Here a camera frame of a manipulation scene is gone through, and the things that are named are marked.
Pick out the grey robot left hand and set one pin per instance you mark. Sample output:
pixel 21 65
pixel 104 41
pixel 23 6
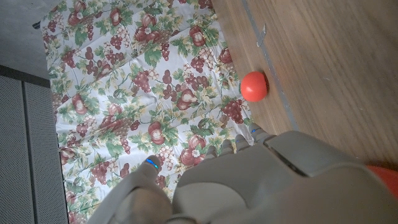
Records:
pixel 264 186

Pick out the orange-red ball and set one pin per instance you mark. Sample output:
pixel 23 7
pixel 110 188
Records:
pixel 254 86

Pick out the fruit print backdrop cloth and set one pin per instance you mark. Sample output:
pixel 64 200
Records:
pixel 140 93

